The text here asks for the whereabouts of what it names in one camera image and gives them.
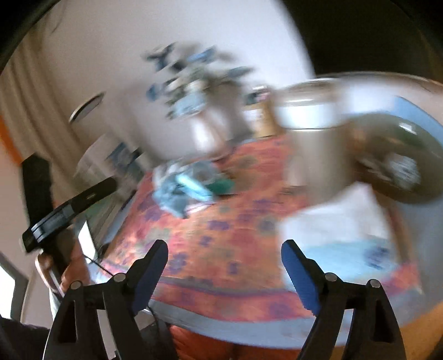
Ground stack of books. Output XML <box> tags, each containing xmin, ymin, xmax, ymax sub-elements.
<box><xmin>75</xmin><ymin>137</ymin><xmax>148</xmax><ymax>245</ymax></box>

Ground beige curtain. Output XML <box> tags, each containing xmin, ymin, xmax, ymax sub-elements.
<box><xmin>0</xmin><ymin>35</ymin><xmax>82</xmax><ymax>181</ymax></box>

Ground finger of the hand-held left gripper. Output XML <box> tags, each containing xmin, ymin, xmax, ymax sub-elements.
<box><xmin>73</xmin><ymin>178</ymin><xmax>117</xmax><ymax>215</ymax></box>

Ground black cable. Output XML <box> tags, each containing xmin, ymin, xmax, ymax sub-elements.
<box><xmin>82</xmin><ymin>255</ymin><xmax>116</xmax><ymax>278</ymax></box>

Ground blue and white artificial flowers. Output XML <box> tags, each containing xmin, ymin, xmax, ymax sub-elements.
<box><xmin>143</xmin><ymin>42</ymin><xmax>254</xmax><ymax>121</ymax></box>

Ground person's left hand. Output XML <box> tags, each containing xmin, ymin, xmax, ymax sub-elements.
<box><xmin>35</xmin><ymin>251</ymin><xmax>65</xmax><ymax>298</ymax></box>

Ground cardboard pen holder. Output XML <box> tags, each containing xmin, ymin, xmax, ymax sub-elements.
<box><xmin>252</xmin><ymin>99</ymin><xmax>278</xmax><ymax>138</ymax></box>

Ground white ribbed vase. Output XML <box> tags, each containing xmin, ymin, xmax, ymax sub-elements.
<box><xmin>190</xmin><ymin>83</ymin><xmax>250</xmax><ymax>158</ymax></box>

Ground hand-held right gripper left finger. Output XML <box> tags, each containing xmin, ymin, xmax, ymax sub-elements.
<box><xmin>43</xmin><ymin>240</ymin><xmax>169</xmax><ymax>360</ymax></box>

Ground person's left forearm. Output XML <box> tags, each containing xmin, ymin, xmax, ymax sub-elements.
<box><xmin>60</xmin><ymin>222</ymin><xmax>92</xmax><ymax>293</ymax></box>

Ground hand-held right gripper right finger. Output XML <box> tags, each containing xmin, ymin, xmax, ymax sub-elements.
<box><xmin>281</xmin><ymin>240</ymin><xmax>407</xmax><ymax>360</ymax></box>

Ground round brown plate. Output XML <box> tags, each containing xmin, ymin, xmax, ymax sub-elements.
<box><xmin>349</xmin><ymin>114</ymin><xmax>441</xmax><ymax>205</ymax></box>

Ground green pouch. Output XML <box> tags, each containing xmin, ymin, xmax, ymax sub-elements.
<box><xmin>208</xmin><ymin>176</ymin><xmax>236</xmax><ymax>195</ymax></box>

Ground round desk lamp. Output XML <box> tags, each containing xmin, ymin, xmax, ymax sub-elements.
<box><xmin>68</xmin><ymin>92</ymin><xmax>105</xmax><ymax>124</ymax></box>

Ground white sheet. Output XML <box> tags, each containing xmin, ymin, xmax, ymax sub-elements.
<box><xmin>282</xmin><ymin>185</ymin><xmax>400</xmax><ymax>276</ymax></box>

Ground translucent beige container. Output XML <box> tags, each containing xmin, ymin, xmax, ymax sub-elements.
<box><xmin>273</xmin><ymin>79</ymin><xmax>354</xmax><ymax>205</ymax></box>

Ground white plush toy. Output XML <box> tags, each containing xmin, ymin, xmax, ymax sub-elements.
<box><xmin>152</xmin><ymin>163</ymin><xmax>194</xmax><ymax>219</ymax></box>

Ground floral tablecloth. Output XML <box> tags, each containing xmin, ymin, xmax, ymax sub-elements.
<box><xmin>104</xmin><ymin>133</ymin><xmax>424</xmax><ymax>335</ymax></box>

